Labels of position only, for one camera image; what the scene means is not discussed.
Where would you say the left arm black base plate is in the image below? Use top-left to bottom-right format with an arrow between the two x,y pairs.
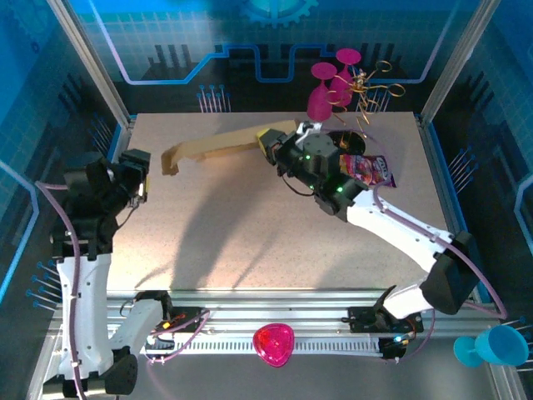
127,306 -> 203,333

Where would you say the white slotted cable duct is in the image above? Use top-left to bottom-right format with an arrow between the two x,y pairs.
64,336 -> 384,356

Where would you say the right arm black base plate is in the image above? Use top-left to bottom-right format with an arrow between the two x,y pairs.
348,306 -> 424,333

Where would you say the brown cardboard paper box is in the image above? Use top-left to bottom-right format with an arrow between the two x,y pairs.
160,119 -> 299,177

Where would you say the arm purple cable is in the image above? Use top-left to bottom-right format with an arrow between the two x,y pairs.
35,181 -> 212,400
372,182 -> 509,363

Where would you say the blue plastic goblet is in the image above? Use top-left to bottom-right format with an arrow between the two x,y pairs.
452,324 -> 531,368

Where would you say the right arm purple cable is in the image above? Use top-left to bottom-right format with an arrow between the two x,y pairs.
372,182 -> 509,363

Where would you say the small black circuit box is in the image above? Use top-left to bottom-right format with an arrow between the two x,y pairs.
381,337 -> 407,362

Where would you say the pink triangular plastic dish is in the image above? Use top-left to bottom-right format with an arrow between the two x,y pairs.
252,322 -> 296,368

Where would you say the aluminium frame post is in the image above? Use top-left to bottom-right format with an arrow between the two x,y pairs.
420,0 -> 501,122
47,0 -> 134,126

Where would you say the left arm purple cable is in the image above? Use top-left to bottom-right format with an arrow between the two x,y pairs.
35,181 -> 212,400

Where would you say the pink plastic wine glass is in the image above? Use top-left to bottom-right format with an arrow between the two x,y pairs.
306,61 -> 338,124
328,47 -> 362,108

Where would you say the aluminium frame rail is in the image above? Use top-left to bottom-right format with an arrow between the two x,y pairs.
49,289 -> 501,334

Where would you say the purple candy bag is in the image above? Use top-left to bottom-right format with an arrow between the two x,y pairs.
339,152 -> 399,188

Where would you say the gold wire stand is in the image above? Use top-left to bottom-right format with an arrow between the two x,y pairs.
324,60 -> 407,149

